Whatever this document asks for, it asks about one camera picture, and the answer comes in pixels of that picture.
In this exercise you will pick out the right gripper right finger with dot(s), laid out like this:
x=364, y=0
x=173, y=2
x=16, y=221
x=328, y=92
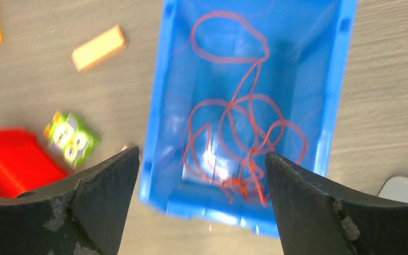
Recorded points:
x=316, y=215

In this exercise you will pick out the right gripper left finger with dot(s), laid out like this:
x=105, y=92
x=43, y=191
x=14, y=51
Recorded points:
x=84, y=213

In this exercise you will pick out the green small toy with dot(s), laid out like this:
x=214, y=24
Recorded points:
x=69, y=136

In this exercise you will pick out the red plastic bin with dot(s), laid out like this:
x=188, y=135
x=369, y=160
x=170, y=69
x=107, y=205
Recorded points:
x=24, y=164

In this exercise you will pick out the blue plastic bin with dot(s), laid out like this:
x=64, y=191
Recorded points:
x=233, y=81

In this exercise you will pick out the wooden block far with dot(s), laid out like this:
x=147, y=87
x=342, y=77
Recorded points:
x=98, y=49

